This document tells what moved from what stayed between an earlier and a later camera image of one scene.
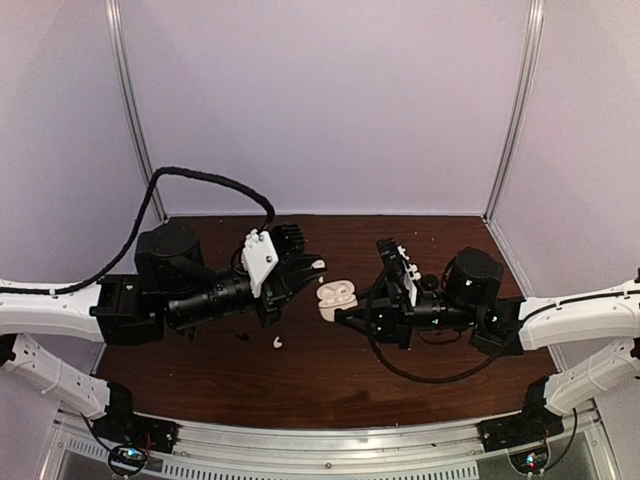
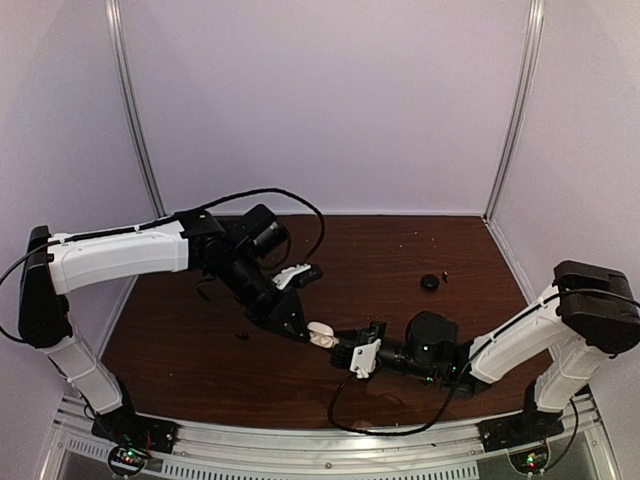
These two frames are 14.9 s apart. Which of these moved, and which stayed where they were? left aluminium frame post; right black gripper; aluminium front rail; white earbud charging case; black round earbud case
Moved: right black gripper; white earbud charging case
Stayed: left aluminium frame post; black round earbud case; aluminium front rail
